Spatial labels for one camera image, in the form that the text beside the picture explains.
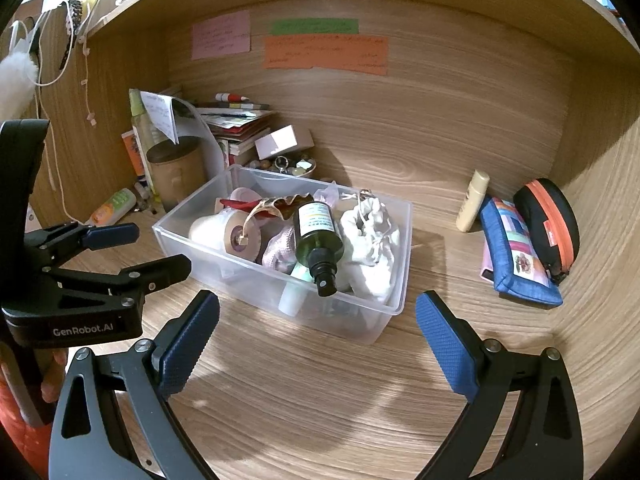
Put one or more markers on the white fluffy object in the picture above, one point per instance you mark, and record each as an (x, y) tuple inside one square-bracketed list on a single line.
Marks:
[(15, 85)]

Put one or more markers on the pink flat case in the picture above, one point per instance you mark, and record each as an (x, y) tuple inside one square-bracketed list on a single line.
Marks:
[(487, 271)]

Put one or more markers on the person's left hand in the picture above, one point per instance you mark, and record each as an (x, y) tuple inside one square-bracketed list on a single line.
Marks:
[(56, 362)]

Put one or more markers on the brown cylinder container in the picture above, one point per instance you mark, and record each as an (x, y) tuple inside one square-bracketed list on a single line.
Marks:
[(177, 175)]

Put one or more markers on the bowl of trinkets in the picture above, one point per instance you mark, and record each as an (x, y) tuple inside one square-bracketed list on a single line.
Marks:
[(282, 166)]

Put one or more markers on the pink plastic bag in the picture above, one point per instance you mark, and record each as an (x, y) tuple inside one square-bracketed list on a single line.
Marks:
[(327, 192)]

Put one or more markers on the pink round container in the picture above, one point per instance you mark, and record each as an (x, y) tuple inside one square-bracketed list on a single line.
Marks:
[(245, 194)]

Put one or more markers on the mint green tube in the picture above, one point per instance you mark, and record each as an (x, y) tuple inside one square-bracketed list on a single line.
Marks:
[(294, 300)]

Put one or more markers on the white paper note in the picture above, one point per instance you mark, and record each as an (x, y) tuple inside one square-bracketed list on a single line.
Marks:
[(160, 115)]

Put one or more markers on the red white pen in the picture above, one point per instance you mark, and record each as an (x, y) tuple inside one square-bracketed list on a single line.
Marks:
[(231, 97)]

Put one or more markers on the clear plastic storage box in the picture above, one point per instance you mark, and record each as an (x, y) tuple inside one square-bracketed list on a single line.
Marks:
[(200, 265)]

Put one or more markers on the gold red ornament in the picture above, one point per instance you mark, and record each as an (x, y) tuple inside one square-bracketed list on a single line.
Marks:
[(272, 205)]

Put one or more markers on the dark green glass bottle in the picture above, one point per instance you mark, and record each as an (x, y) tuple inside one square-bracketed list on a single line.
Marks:
[(317, 235)]

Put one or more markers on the metal watch band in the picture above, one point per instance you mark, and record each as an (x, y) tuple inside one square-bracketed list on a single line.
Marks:
[(74, 20)]

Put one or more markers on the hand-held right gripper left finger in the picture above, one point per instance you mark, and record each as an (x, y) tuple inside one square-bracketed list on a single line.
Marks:
[(185, 350)]

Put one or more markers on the black orange zip case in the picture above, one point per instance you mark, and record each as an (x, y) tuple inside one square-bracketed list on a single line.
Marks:
[(545, 225)]

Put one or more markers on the pink sticky note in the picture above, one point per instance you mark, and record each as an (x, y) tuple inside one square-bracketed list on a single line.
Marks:
[(220, 35)]

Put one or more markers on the white tape roll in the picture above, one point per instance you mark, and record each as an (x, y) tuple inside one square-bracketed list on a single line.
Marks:
[(220, 232)]

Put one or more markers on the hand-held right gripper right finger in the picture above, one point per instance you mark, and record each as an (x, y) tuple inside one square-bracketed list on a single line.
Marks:
[(447, 350)]

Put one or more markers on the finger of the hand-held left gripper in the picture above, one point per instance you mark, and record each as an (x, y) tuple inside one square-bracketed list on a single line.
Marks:
[(110, 236), (150, 272)]

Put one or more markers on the orange carton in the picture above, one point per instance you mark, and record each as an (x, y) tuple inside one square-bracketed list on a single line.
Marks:
[(132, 152)]

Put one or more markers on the blue patchwork pencil case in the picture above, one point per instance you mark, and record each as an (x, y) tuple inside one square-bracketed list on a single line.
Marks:
[(515, 255)]

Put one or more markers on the cream lotion tube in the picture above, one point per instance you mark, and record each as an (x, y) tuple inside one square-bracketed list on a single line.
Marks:
[(472, 205)]

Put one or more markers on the orange sticky note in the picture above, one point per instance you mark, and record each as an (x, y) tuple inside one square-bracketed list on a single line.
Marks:
[(325, 55)]

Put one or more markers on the stack of books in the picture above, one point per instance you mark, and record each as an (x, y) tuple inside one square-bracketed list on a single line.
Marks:
[(237, 130)]

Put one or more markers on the wooden desktop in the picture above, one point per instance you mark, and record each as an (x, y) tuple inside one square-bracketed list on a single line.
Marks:
[(300, 410)]

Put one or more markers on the green sticky note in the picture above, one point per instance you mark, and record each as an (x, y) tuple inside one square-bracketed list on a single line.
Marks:
[(315, 26)]

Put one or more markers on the orange green tube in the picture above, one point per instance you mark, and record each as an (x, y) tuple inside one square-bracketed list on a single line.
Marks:
[(112, 207)]

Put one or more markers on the curved white sheet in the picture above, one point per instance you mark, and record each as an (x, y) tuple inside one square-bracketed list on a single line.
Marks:
[(200, 125)]

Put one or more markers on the small white box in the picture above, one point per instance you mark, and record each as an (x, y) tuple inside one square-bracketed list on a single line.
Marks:
[(280, 142)]

